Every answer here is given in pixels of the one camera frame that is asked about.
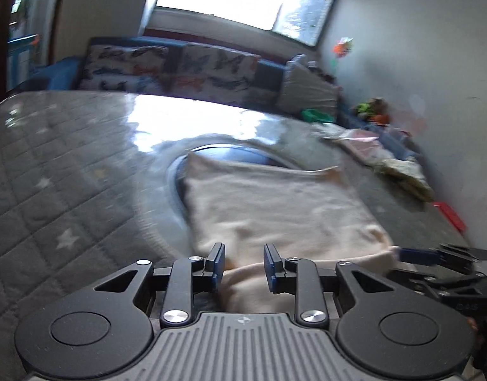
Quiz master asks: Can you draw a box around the small butterfly print cushion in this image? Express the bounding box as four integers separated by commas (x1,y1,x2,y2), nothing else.
79,72,165,94
87,45,170,75

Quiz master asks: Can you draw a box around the clear plastic bag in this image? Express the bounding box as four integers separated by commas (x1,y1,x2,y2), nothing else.
318,124,381,144

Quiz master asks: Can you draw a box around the red flat object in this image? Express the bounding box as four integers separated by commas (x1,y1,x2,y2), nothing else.
433,202,467,233

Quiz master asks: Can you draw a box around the pink packaged garment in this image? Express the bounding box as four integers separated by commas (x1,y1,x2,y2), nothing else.
342,138,392,168

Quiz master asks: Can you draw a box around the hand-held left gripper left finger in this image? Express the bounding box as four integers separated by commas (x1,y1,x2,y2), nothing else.
93,243,227,327

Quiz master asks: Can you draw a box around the blue low cabinet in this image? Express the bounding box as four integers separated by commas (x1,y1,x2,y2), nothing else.
7,34,43,88

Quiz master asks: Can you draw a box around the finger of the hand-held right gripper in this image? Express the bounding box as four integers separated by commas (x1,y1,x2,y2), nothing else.
394,243,487,266
386,269,471,298

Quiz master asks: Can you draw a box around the dark wooden door frame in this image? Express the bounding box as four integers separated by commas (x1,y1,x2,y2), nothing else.
0,0,71,106

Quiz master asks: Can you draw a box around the grey quilted table cover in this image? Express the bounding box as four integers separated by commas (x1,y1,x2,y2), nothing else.
0,91,470,326

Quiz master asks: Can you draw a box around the white pillow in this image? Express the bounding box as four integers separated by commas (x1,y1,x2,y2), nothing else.
293,53,320,76

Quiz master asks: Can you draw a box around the cream garment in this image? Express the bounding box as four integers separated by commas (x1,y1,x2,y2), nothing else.
184,153,400,314

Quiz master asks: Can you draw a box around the grey cushion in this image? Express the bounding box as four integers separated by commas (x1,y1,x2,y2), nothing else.
277,63,341,117

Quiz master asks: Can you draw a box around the green plush toy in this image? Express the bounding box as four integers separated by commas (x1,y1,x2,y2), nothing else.
354,98,390,124

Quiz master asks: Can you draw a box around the blue sofa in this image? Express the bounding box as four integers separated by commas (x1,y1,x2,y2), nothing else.
19,36,341,117

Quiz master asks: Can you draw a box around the large butterfly print cushion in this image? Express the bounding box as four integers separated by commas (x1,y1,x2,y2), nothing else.
175,43,261,103

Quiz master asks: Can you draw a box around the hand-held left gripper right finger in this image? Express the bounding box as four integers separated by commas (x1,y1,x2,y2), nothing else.
264,243,391,327

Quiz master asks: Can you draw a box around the orange hanging decoration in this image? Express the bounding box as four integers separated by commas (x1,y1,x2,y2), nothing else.
333,37,355,84

